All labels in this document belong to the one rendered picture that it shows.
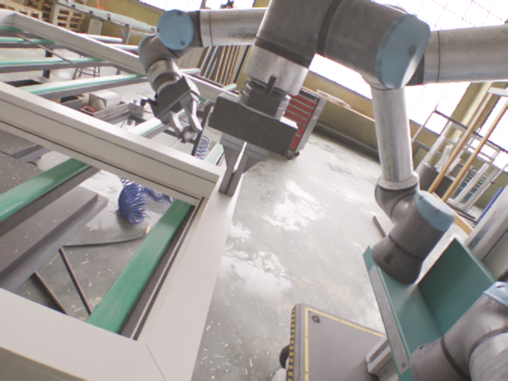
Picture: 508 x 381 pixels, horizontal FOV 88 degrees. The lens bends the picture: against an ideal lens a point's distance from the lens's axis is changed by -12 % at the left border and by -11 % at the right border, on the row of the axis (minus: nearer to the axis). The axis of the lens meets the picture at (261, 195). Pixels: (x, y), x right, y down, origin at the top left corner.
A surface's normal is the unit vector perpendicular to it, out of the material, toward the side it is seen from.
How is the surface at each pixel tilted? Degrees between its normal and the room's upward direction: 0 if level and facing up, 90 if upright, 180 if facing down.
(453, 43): 77
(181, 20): 92
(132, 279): 0
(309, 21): 106
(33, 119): 90
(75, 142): 90
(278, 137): 90
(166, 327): 0
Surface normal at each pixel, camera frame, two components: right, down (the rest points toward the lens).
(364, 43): -0.53, 0.47
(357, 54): -0.57, 0.70
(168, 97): -0.38, -0.11
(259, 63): -0.53, 0.15
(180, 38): -0.03, 0.47
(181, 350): 0.38, -0.83
